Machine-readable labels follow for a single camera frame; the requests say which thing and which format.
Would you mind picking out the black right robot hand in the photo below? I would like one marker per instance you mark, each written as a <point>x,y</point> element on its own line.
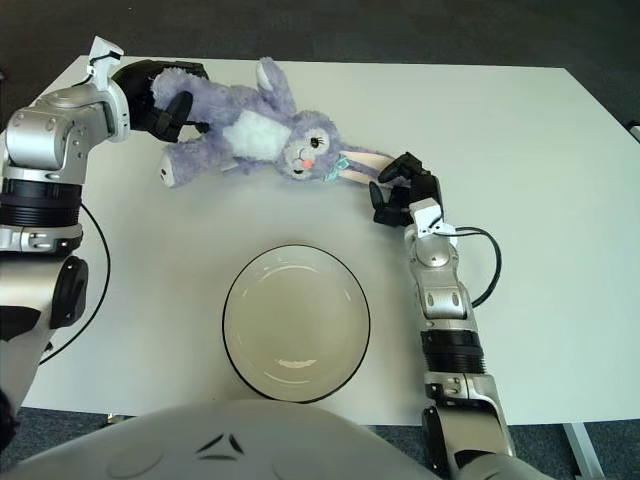
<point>425,187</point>

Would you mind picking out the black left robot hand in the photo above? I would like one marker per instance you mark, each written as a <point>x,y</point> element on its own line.
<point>135,85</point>

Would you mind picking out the purple plush bunny doll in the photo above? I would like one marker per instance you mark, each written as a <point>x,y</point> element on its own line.
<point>250,130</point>

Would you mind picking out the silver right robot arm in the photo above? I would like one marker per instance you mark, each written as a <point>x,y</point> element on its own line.
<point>445,300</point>

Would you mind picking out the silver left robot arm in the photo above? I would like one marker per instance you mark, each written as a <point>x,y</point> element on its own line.
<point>50,135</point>

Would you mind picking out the white plate with black rim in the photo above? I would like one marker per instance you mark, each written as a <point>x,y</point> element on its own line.
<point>300,325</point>

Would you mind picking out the white floor item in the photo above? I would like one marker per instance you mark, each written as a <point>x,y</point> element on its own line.
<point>635,132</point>

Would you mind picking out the white table leg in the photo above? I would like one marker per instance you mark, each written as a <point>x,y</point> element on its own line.
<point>582,450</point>

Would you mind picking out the grey robot torso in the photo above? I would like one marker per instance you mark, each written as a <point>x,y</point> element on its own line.
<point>250,440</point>

